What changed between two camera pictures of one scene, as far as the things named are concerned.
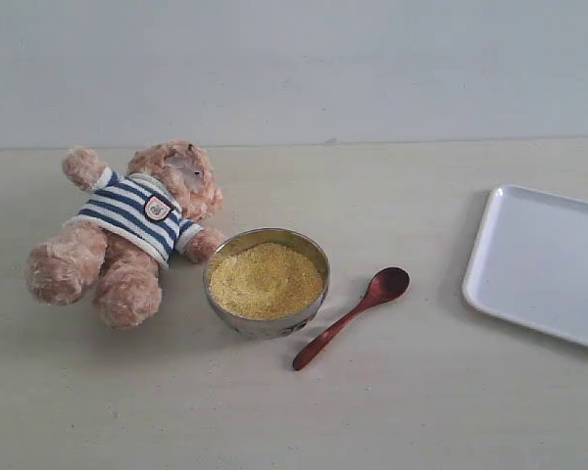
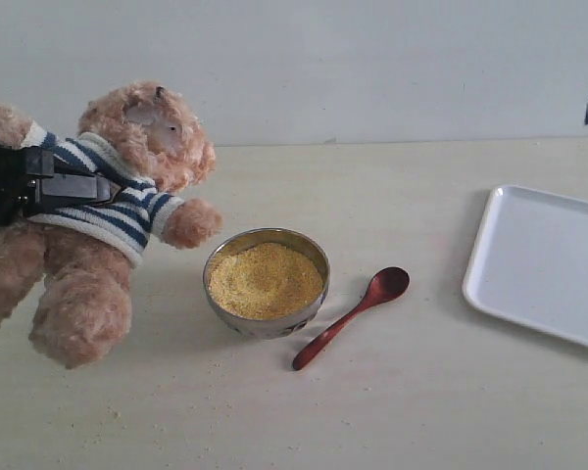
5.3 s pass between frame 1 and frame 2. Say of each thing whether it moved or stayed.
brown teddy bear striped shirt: moved
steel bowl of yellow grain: stayed
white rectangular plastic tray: stayed
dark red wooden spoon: stayed
